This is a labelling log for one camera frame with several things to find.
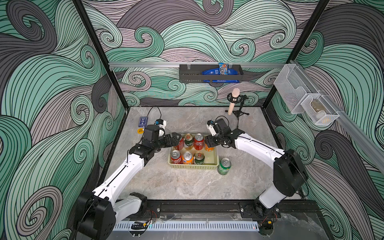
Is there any orange soda can back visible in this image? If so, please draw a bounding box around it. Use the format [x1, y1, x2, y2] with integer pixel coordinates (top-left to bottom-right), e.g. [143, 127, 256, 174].
[205, 144, 215, 152]

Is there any orange soda can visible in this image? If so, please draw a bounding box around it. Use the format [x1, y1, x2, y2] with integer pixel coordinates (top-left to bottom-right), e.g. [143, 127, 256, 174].
[182, 151, 194, 165]
[205, 144, 215, 152]

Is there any red cola can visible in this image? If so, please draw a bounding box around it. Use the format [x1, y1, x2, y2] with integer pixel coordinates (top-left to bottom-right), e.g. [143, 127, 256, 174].
[175, 136, 184, 151]
[194, 134, 205, 151]
[170, 150, 183, 164]

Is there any green gold-top can front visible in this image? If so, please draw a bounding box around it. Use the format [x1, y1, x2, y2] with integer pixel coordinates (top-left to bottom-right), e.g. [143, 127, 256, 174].
[194, 151, 205, 165]

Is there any green gold-top can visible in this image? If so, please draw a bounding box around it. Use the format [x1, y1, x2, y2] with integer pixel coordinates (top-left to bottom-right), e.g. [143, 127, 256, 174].
[184, 134, 194, 150]
[194, 151, 205, 165]

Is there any green soda can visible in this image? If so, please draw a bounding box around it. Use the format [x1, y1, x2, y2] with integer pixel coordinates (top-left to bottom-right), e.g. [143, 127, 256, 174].
[217, 158, 232, 175]

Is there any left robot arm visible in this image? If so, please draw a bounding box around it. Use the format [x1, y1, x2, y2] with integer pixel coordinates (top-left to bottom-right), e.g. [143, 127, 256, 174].
[74, 125, 182, 240]

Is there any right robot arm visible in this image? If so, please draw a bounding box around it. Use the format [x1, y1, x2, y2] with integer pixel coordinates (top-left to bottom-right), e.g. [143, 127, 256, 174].
[205, 119, 308, 216]

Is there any light green plastic basket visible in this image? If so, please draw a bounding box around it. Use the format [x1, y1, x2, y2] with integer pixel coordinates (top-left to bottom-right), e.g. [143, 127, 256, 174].
[167, 133, 219, 170]

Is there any green gold-top can back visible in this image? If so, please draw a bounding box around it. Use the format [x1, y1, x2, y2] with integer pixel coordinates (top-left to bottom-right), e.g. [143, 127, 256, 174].
[184, 134, 194, 150]

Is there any orange soda can front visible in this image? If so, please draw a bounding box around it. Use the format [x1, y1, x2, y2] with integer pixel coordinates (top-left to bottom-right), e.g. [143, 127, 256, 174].
[182, 151, 194, 165]

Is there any black microphone tripod stand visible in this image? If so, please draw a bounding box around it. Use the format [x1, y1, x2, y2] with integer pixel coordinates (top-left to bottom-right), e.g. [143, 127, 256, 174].
[232, 95, 249, 128]

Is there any beige microphone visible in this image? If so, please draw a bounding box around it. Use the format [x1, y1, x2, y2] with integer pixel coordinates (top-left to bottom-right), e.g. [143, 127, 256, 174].
[227, 88, 240, 115]

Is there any blue snack bag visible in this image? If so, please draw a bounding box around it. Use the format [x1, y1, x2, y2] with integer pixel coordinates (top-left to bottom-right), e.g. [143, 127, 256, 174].
[202, 68, 240, 83]

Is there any small candy packet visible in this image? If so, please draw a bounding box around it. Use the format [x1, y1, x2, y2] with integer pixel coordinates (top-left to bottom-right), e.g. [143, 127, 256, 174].
[219, 63, 228, 75]

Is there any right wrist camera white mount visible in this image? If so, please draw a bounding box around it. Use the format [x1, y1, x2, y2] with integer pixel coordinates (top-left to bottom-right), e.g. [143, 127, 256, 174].
[207, 120, 217, 136]

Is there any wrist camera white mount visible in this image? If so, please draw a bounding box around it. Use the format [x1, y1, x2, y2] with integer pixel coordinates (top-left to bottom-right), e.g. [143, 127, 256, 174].
[207, 120, 217, 136]
[155, 119, 167, 137]

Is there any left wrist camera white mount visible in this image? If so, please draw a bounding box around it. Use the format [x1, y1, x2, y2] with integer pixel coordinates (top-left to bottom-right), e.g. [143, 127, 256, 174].
[155, 119, 167, 137]

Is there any black wall shelf basket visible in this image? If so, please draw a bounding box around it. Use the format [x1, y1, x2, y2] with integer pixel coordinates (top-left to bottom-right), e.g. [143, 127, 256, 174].
[179, 64, 244, 83]

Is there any back aluminium rail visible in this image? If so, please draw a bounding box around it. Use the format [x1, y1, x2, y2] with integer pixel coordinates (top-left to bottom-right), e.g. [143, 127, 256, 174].
[109, 61, 285, 69]

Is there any aluminium rail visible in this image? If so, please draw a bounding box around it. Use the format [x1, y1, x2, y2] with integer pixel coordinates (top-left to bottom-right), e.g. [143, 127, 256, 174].
[109, 61, 285, 69]
[290, 60, 384, 174]

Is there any large clear wall bin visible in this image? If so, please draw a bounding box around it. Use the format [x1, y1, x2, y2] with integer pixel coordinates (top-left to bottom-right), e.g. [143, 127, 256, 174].
[274, 64, 311, 114]

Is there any white slotted cable duct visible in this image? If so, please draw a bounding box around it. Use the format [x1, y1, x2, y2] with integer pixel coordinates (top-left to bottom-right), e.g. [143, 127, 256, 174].
[113, 221, 260, 232]

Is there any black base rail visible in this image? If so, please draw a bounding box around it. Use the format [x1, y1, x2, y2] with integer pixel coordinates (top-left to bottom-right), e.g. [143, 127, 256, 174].
[129, 200, 320, 220]

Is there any small clear wall bin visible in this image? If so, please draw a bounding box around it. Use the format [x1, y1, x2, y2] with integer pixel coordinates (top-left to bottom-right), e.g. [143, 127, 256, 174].
[301, 94, 340, 126]

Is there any right aluminium rail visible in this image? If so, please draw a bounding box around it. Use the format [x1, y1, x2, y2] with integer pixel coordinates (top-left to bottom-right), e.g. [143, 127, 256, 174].
[290, 60, 384, 174]

